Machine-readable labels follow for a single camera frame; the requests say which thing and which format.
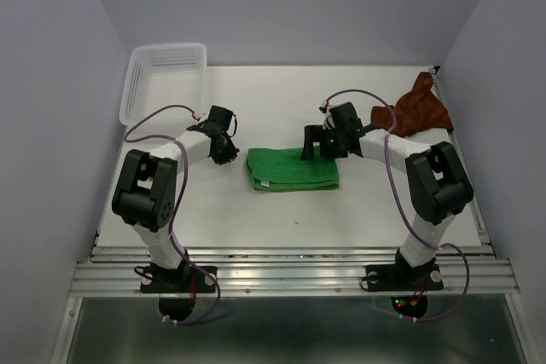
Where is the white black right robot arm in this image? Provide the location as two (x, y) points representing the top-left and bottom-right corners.
(300, 102), (473, 287)

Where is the white perforated plastic basket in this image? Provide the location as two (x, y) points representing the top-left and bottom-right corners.
(119, 43), (211, 127)

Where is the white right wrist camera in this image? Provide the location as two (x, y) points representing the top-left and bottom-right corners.
(319, 101), (338, 130)

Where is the brown microfiber towel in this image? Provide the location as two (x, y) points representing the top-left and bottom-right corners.
(392, 72), (454, 137)

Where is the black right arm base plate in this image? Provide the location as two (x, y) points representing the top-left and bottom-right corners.
(359, 258), (444, 294)

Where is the green microfiber towel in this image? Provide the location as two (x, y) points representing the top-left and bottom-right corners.
(247, 147), (340, 193)

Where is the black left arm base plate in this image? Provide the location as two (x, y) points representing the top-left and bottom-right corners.
(133, 262), (217, 294)

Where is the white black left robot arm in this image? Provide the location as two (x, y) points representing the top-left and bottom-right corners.
(112, 106), (238, 291)

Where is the aluminium mounting rail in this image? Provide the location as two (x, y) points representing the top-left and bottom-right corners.
(69, 245), (520, 298)

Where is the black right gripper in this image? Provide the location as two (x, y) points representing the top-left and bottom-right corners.
(299, 124), (346, 160)

